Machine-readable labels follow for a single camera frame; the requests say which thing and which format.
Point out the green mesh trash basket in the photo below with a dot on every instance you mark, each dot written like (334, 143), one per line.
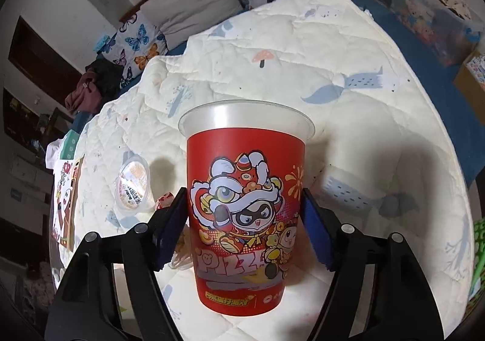
(477, 284)

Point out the dark red clothing pile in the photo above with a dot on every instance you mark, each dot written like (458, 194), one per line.
(100, 83)

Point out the dark wooden door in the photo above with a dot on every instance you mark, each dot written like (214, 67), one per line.
(41, 64)

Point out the small yogurt jelly cup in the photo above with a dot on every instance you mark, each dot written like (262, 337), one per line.
(133, 192)

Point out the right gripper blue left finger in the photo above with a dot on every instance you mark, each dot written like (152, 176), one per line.
(167, 224)

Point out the cardboard box with printed top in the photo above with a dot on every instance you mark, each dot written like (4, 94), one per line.
(470, 83)

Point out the red plastic cartoon cup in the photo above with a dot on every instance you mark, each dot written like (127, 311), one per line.
(245, 172)

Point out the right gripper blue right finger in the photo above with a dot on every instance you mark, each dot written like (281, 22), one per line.
(322, 227)

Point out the white quilted table cover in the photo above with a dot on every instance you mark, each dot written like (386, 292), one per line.
(380, 158)

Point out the butterfly print pillow left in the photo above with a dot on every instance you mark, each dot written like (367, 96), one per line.
(132, 46)

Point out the cartoon printed paper bag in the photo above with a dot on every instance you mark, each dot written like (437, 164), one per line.
(66, 176)

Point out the clear plastic storage bin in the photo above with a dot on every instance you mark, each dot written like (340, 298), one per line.
(449, 27)

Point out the grey plain pillow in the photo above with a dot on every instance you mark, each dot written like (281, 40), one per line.
(179, 19)

